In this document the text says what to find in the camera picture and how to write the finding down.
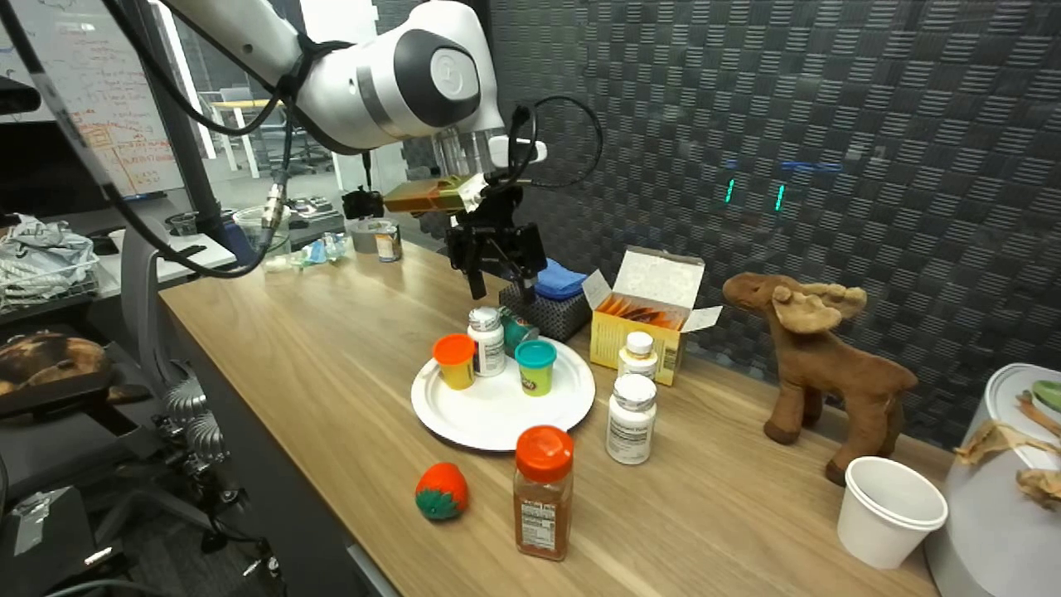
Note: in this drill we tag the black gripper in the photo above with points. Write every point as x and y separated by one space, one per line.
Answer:
493 237

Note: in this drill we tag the small green can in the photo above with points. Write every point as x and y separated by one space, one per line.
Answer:
516 334

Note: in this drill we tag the white pill bottle blue label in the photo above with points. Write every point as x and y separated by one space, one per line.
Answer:
487 339

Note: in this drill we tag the teal lid play-doh tub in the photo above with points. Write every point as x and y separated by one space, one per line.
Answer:
535 362

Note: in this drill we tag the orange lid play-doh tub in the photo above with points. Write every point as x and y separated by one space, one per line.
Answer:
454 358

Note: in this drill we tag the red toy strawberry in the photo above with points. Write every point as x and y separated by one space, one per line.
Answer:
442 492

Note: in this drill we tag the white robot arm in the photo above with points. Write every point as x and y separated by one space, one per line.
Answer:
424 77

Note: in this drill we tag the white paper plate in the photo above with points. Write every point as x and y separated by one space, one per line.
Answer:
494 409

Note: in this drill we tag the blue cloth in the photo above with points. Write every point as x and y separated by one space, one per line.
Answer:
557 284

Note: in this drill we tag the glass jar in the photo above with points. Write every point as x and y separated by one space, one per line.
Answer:
374 237

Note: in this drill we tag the yellow cardboard box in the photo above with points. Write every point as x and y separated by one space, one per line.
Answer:
651 292

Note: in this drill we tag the small white supplement bottle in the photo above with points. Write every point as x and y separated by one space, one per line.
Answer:
639 356

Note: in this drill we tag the paprika spice jar orange lid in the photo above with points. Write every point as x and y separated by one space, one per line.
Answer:
542 492

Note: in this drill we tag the large white supplement bottle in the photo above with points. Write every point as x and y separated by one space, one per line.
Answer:
631 416

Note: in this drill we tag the brown plush moose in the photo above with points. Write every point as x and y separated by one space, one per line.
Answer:
813 362

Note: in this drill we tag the white paper cup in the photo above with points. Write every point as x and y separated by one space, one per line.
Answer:
886 513

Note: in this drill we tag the white bucket container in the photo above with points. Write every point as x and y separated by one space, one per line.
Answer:
1000 542

